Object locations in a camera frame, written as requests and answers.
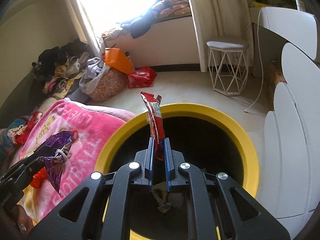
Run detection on white cable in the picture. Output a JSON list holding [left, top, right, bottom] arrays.
[[244, 7, 265, 114]]

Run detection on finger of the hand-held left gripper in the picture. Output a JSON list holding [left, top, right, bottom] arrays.
[[20, 152, 47, 173]]

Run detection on red snack packet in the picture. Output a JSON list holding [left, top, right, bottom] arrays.
[[140, 91, 166, 160]]

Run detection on black plush toy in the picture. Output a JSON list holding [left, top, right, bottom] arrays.
[[32, 46, 68, 77]]

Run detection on floral laundry basket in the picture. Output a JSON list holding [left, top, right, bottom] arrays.
[[88, 69, 128, 102]]

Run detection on yellow-rimmed black trash bin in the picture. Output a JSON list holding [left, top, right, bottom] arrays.
[[94, 102, 260, 240]]

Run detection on pale wrapper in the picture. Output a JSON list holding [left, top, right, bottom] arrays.
[[150, 182, 173, 214]]

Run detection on grey and white clothes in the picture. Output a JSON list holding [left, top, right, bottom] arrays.
[[79, 57, 110, 94]]

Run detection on purple snack wrapper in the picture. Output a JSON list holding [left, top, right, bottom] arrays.
[[37, 131, 73, 197]]

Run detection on red printed cloth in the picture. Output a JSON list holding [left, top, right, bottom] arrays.
[[16, 111, 43, 144]]

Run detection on grey bed headboard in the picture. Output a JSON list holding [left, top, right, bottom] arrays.
[[0, 62, 45, 120]]

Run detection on pile of mixed clothes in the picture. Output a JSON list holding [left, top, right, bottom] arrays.
[[42, 52, 93, 100]]

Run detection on white wire stool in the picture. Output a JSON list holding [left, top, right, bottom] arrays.
[[206, 41, 250, 96]]

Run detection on red and white clothes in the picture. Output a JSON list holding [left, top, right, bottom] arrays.
[[101, 27, 125, 43]]

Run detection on white vanity desk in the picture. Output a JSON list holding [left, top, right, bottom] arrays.
[[249, 5, 320, 85]]

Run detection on orange patterned quilt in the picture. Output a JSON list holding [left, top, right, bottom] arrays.
[[152, 0, 192, 18]]

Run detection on blue floral quilt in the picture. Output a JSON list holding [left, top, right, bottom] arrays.
[[0, 119, 28, 155]]

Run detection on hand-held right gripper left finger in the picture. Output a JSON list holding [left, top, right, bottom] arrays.
[[27, 137, 155, 240]]

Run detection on white scalloped cabinet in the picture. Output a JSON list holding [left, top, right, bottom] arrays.
[[264, 42, 320, 220]]

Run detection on white window seat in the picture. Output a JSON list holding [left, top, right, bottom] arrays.
[[104, 15, 200, 68]]

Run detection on pink bear printed blanket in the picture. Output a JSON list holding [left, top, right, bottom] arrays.
[[15, 99, 137, 230]]

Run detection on cream curtain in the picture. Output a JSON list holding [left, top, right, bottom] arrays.
[[186, 0, 253, 73]]

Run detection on small red wrapper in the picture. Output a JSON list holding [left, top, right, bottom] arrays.
[[30, 169, 48, 188]]

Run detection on sheer white curtain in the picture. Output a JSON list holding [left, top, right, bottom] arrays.
[[61, 0, 105, 58]]

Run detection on beige bed mattress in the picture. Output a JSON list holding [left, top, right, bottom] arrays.
[[32, 97, 63, 115]]

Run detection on person's left hand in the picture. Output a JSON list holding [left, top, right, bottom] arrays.
[[11, 202, 38, 240]]

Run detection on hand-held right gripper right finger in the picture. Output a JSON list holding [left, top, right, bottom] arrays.
[[164, 137, 292, 240]]

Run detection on orange paper bag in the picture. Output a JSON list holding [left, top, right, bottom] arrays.
[[104, 48, 135, 75]]

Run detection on red plastic bag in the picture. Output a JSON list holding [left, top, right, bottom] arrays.
[[128, 66, 157, 88]]

